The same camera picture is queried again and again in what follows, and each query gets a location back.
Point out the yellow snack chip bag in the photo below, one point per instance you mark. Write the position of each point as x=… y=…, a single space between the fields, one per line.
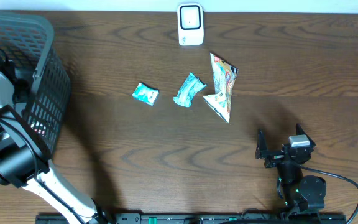
x=224 y=77

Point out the white barcode scanner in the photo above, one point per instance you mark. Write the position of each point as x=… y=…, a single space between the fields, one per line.
x=190 y=24

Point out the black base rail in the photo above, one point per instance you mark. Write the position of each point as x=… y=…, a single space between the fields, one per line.
x=253 y=217

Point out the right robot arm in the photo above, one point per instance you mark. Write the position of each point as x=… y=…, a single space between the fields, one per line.
x=303 y=195

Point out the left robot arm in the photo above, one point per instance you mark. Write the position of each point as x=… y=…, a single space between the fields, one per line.
x=31 y=109

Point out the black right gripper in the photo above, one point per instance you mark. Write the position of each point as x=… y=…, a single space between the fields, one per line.
x=262 y=151

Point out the teal small snack packet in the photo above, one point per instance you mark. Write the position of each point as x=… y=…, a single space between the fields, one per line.
x=145 y=94

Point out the black plastic mesh basket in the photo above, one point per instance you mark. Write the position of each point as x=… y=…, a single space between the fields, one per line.
x=28 y=40

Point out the teal long snack packet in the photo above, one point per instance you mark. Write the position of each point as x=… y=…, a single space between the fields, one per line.
x=191 y=86

